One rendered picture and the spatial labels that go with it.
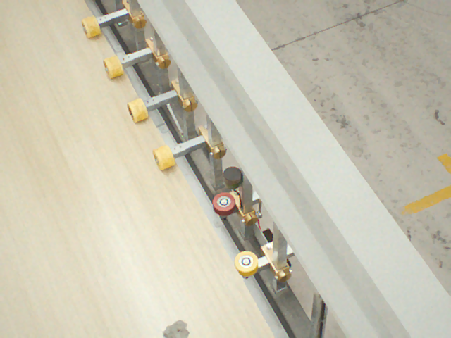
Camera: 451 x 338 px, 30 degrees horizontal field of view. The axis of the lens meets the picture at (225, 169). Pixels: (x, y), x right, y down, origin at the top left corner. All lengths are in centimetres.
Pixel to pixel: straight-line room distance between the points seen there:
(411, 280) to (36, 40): 274
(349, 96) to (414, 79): 37
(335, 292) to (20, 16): 276
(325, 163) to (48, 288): 186
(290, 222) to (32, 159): 209
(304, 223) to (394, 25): 376
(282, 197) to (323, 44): 356
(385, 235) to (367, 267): 5
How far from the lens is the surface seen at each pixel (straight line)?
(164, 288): 281
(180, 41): 141
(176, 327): 273
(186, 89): 315
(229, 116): 129
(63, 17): 367
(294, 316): 297
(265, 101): 119
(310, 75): 457
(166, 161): 302
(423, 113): 447
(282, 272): 286
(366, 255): 106
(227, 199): 298
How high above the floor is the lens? 336
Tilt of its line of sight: 54 degrees down
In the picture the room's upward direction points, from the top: 3 degrees counter-clockwise
